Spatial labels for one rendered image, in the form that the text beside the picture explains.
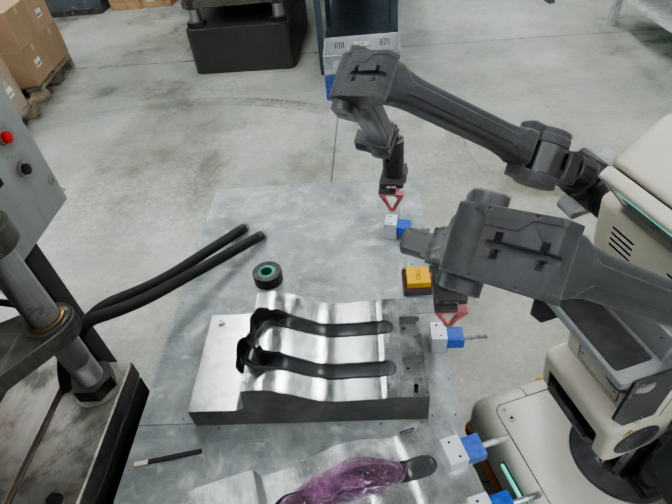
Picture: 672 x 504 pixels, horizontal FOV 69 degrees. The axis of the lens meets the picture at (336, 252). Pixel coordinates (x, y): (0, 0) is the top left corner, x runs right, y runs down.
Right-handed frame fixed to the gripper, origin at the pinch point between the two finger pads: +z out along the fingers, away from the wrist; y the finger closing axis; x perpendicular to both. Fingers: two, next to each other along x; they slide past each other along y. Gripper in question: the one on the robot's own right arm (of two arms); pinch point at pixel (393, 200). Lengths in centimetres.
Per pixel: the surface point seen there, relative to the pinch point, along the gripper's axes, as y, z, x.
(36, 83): -235, 74, -345
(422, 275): 19.8, 8.9, 9.9
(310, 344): 50, 2, -12
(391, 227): 2.5, 8.0, -0.5
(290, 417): 64, 10, -14
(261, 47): -304, 71, -157
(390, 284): 20.7, 12.5, 1.6
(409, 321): 38.3, 5.4, 8.4
